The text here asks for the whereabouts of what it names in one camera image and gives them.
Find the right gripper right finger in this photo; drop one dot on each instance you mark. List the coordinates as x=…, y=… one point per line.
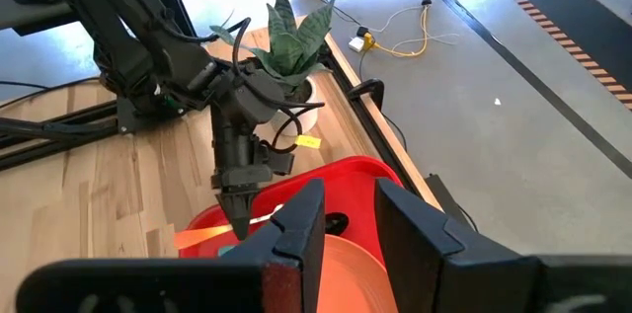
x=419, y=254

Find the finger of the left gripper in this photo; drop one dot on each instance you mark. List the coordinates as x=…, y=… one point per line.
x=246, y=214
x=231, y=207

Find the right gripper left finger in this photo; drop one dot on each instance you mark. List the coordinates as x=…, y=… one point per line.
x=301, y=254

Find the orange round plate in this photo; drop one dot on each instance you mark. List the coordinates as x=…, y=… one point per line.
x=345, y=278

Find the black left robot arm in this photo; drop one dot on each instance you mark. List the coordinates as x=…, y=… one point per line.
x=133, y=31

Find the red plastic tray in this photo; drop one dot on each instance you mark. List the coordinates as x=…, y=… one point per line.
x=355, y=189

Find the white plant pot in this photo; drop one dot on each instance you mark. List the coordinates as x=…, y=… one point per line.
x=308, y=115

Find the green snake plant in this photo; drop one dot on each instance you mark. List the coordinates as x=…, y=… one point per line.
x=291, y=41

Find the black table clamp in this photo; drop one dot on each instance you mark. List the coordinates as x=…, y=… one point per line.
x=368, y=88

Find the white power adapter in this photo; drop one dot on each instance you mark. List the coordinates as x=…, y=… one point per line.
x=356, y=44

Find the black mat striped edge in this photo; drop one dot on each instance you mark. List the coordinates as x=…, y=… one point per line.
x=582, y=31

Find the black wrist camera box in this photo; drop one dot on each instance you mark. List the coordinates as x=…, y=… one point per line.
x=282, y=164

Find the black aluminium rail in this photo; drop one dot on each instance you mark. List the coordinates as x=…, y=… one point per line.
x=49, y=130

